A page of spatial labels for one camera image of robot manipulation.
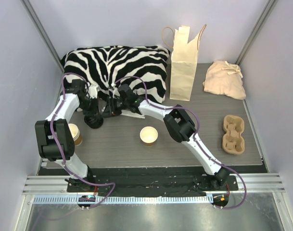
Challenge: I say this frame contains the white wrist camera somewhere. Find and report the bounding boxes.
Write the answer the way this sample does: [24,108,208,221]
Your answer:
[109,83,120,98]
[88,86,98,99]

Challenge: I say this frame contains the zebra print cushion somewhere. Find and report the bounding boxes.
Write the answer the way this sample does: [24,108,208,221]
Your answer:
[61,45,170,103]

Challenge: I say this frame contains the white paper straw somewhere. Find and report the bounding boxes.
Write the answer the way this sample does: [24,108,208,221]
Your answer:
[99,105,146,119]

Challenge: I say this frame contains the white slotted cable duct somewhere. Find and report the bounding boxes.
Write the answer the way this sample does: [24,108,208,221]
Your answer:
[33,194,213,205]

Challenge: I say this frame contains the cream paper bag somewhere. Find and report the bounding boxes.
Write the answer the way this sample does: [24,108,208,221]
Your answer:
[162,25,206,101]

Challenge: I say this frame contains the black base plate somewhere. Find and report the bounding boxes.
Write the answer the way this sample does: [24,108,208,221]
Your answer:
[66,167,239,197]

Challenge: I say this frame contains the beige cloth drawstring pouch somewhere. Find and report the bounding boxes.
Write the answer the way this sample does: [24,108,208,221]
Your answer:
[203,60,246,100]

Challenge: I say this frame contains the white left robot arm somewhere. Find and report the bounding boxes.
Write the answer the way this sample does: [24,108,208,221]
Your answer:
[35,77,103,192]

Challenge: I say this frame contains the cardboard cup carrier tray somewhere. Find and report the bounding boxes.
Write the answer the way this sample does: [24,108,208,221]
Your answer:
[222,115,245,155]

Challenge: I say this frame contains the single brown paper cup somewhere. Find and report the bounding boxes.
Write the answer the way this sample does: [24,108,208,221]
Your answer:
[140,126,158,147]

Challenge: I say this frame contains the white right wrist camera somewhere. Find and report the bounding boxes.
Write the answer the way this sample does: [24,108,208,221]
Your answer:
[109,83,120,98]

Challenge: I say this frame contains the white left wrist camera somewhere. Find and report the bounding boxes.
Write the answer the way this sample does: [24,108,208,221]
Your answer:
[88,86,98,99]

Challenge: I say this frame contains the black lid stack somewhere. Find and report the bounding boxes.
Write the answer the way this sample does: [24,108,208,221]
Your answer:
[84,116,103,129]

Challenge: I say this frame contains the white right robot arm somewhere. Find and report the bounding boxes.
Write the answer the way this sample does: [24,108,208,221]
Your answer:
[109,84,229,190]

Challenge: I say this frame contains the brown paper cups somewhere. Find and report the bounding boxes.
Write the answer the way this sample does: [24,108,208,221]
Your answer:
[68,123,83,146]

